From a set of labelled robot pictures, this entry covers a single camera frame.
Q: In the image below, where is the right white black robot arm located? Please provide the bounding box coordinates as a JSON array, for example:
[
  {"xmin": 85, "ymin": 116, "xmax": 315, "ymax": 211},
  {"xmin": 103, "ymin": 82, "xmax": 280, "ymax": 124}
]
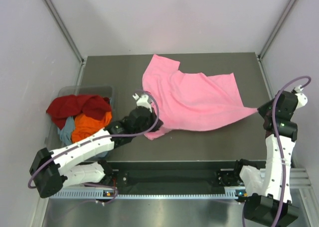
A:
[{"xmin": 232, "ymin": 101, "xmax": 301, "ymax": 227}]

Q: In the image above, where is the slotted cable duct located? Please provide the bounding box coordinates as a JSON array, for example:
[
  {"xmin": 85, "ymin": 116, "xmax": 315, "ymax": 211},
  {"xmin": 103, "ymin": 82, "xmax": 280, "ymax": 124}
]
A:
[{"xmin": 53, "ymin": 189, "xmax": 246, "ymax": 200}]

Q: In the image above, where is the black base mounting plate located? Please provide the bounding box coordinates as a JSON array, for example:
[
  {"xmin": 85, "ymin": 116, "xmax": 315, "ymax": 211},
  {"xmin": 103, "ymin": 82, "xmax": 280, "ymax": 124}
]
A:
[{"xmin": 108, "ymin": 169, "xmax": 243, "ymax": 187}]

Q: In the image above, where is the grey blue t shirt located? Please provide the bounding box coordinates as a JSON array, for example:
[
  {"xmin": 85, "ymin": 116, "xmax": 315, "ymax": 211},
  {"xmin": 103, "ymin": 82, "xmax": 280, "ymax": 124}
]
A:
[{"xmin": 57, "ymin": 116, "xmax": 75, "ymax": 146}]

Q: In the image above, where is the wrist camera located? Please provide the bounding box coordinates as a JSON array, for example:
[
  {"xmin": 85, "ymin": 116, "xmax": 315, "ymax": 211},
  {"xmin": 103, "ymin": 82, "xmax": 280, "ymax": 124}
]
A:
[
  {"xmin": 275, "ymin": 86, "xmax": 307, "ymax": 124},
  {"xmin": 132, "ymin": 93, "xmax": 153, "ymax": 113}
]

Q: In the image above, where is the orange t shirt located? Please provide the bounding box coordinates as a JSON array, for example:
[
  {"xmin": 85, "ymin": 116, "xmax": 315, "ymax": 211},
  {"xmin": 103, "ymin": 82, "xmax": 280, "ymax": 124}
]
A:
[{"xmin": 71, "ymin": 112, "xmax": 112, "ymax": 143}]

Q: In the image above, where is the pink t shirt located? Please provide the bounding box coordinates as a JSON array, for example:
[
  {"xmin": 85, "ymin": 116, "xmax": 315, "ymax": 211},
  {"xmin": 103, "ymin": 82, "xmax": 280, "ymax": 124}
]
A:
[{"xmin": 142, "ymin": 54, "xmax": 257, "ymax": 140}]

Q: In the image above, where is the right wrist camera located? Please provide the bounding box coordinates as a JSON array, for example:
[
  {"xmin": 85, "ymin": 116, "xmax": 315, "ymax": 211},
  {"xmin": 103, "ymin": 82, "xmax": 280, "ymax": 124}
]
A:
[{"xmin": 275, "ymin": 86, "xmax": 307, "ymax": 124}]

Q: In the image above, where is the red t shirt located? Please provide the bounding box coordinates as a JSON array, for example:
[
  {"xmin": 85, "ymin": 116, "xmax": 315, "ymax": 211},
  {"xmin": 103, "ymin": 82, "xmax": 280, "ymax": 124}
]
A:
[{"xmin": 46, "ymin": 95, "xmax": 112, "ymax": 129}]

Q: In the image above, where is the clear plastic bin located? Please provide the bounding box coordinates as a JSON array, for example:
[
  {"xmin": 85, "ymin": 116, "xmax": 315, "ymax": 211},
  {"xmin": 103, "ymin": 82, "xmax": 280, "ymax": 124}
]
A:
[{"xmin": 46, "ymin": 85, "xmax": 115, "ymax": 150}]

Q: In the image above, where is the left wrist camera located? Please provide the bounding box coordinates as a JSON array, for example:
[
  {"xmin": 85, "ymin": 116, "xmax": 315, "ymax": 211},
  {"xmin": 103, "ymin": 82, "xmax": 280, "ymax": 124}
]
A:
[{"xmin": 132, "ymin": 93, "xmax": 153, "ymax": 113}]

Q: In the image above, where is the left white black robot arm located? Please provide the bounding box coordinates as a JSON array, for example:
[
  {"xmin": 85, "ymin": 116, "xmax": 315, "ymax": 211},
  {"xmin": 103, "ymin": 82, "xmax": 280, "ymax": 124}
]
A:
[{"xmin": 28, "ymin": 107, "xmax": 162, "ymax": 199}]

